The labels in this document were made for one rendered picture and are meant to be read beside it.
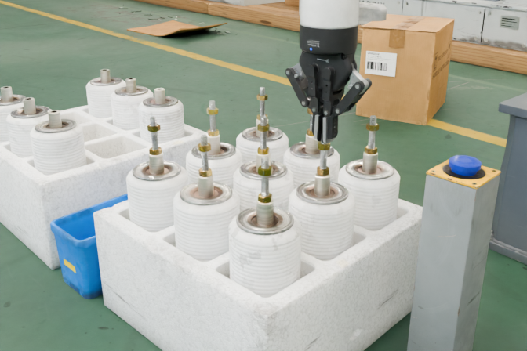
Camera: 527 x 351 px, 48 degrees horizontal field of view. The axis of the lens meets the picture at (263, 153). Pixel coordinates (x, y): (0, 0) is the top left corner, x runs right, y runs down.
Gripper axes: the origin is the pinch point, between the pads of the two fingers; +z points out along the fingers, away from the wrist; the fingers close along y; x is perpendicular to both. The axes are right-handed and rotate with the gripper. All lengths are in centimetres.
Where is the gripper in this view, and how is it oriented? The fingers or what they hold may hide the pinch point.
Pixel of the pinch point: (325, 127)
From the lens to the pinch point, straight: 82.1
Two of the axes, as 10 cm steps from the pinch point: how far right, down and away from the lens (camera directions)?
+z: 0.0, 9.3, 3.7
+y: 7.5, 2.4, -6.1
